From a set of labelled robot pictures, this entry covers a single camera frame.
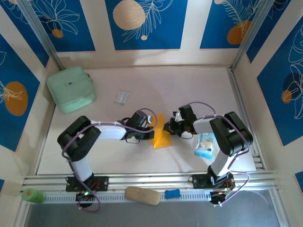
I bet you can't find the orange square paper sheet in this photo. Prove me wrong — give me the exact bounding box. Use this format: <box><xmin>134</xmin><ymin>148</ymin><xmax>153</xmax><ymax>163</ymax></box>
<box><xmin>151</xmin><ymin>113</ymin><xmax>173</xmax><ymax>150</ymax></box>

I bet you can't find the small clear plastic packet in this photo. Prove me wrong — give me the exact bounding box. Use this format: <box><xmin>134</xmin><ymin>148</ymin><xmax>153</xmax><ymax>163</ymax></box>
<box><xmin>113</xmin><ymin>89</ymin><xmax>131</xmax><ymax>105</ymax></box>

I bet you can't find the blue wet wipes pack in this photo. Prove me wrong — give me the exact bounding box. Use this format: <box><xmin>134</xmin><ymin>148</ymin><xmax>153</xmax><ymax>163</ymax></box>
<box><xmin>194</xmin><ymin>132</ymin><xmax>216</xmax><ymax>160</ymax></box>

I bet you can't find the beige oval case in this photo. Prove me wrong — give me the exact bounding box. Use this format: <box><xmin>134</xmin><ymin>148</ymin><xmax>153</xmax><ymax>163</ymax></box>
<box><xmin>125</xmin><ymin>186</ymin><xmax>161</xmax><ymax>206</ymax></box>

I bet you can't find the blue bone-shaped sponge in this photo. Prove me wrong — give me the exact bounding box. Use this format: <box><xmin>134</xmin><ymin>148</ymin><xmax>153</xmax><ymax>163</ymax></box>
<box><xmin>164</xmin><ymin>189</ymin><xmax>181</xmax><ymax>200</ymax></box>

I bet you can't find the mint green zip case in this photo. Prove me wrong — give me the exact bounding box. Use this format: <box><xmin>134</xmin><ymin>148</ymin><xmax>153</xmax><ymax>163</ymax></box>
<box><xmin>46</xmin><ymin>66</ymin><xmax>98</xmax><ymax>114</ymax></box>

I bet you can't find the green bottle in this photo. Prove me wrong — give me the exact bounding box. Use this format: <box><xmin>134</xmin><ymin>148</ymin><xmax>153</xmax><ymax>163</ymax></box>
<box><xmin>21</xmin><ymin>188</ymin><xmax>47</xmax><ymax>204</ymax></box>

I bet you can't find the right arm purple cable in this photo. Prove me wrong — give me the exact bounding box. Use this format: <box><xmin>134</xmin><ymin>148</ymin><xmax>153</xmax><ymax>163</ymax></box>
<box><xmin>188</xmin><ymin>101</ymin><xmax>254</xmax><ymax>208</ymax></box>

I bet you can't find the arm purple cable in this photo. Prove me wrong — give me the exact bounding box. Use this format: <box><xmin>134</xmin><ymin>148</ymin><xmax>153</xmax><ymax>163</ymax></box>
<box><xmin>188</xmin><ymin>101</ymin><xmax>254</xmax><ymax>208</ymax></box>
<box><xmin>62</xmin><ymin>108</ymin><xmax>158</xmax><ymax>212</ymax></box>

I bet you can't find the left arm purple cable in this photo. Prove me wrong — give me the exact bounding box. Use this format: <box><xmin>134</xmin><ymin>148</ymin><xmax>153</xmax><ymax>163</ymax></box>
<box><xmin>62</xmin><ymin>108</ymin><xmax>158</xmax><ymax>212</ymax></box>

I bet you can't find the aluminium mounting rail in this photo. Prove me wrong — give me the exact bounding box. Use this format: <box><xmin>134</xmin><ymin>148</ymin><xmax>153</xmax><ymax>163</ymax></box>
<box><xmin>22</xmin><ymin>169</ymin><xmax>282</xmax><ymax>190</ymax></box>

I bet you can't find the aluminium side rail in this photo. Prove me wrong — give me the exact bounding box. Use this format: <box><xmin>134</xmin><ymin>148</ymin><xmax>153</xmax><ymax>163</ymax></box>
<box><xmin>226</xmin><ymin>67</ymin><xmax>266</xmax><ymax>171</ymax></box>

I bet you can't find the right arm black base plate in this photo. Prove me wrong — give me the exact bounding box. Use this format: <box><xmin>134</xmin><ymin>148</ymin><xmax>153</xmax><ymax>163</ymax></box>
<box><xmin>188</xmin><ymin>174</ymin><xmax>236</xmax><ymax>190</ymax></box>

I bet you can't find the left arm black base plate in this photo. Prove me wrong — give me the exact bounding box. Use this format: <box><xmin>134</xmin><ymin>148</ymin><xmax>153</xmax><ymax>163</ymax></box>
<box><xmin>65</xmin><ymin>176</ymin><xmax>109</xmax><ymax>192</ymax></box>

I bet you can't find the slotted grey cable duct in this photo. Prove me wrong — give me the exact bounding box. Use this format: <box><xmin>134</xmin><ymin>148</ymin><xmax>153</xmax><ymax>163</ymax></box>
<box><xmin>43</xmin><ymin>189</ymin><xmax>213</xmax><ymax>204</ymax></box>

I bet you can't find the aluminium corner post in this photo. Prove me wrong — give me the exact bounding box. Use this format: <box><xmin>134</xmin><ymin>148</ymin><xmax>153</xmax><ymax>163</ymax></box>
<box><xmin>18</xmin><ymin>0</ymin><xmax>65</xmax><ymax>71</ymax></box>
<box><xmin>231</xmin><ymin>0</ymin><xmax>273</xmax><ymax>71</ymax></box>

